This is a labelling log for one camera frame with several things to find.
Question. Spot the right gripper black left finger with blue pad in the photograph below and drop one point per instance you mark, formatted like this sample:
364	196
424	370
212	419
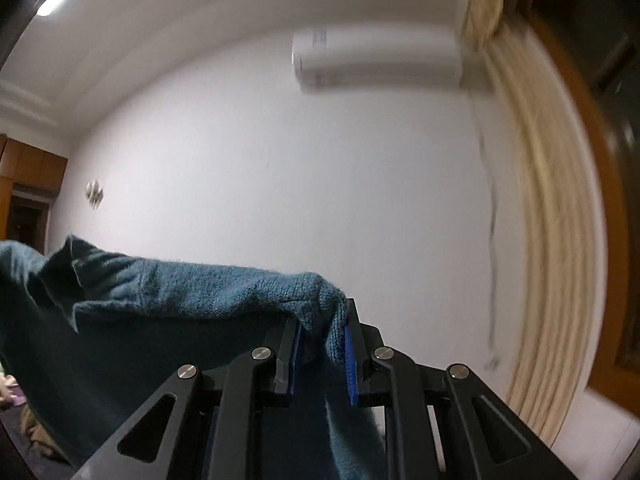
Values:
204	424

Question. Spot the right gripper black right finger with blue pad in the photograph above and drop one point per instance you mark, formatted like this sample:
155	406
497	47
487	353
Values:
440	424

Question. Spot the teal knit sweater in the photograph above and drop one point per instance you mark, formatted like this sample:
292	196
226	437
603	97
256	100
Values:
90	335

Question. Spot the beige curtain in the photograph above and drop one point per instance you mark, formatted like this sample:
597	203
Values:
563	237

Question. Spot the brown wooden wardrobe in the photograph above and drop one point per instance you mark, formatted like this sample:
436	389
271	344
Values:
31	180

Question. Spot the wall decoration ornament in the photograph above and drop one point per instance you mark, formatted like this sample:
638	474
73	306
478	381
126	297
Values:
94	193

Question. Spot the white wall air conditioner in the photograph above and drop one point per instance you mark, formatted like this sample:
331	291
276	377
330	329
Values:
377	53

